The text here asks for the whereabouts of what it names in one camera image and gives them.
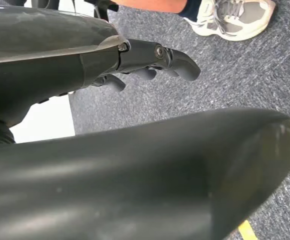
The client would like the person's foot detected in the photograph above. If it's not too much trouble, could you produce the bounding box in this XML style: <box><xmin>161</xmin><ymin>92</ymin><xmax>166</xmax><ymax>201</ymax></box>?
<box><xmin>183</xmin><ymin>0</ymin><xmax>277</xmax><ymax>42</ymax></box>

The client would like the black chair base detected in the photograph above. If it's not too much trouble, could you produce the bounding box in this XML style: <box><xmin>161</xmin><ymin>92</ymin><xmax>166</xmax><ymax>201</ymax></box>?
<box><xmin>83</xmin><ymin>0</ymin><xmax>119</xmax><ymax>23</ymax></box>

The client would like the yellow floor tape strip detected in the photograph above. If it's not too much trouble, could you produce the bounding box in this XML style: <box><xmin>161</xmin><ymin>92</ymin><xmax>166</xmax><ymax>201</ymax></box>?
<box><xmin>238</xmin><ymin>219</ymin><xmax>259</xmax><ymax>240</ymax></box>

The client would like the white table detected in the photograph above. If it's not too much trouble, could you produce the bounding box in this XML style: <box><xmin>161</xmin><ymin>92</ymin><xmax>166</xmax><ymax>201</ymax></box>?
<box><xmin>10</xmin><ymin>0</ymin><xmax>96</xmax><ymax>144</ymax></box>

